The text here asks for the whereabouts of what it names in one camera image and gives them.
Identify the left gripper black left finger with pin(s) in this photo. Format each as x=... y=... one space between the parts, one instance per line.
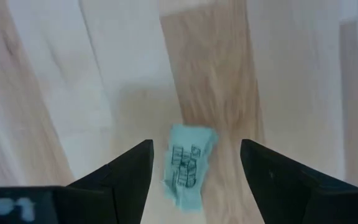
x=129 y=180

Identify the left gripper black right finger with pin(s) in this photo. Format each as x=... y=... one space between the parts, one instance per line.
x=275 y=180

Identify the green stevia sweetener packet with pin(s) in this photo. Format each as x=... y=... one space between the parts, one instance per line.
x=188 y=168

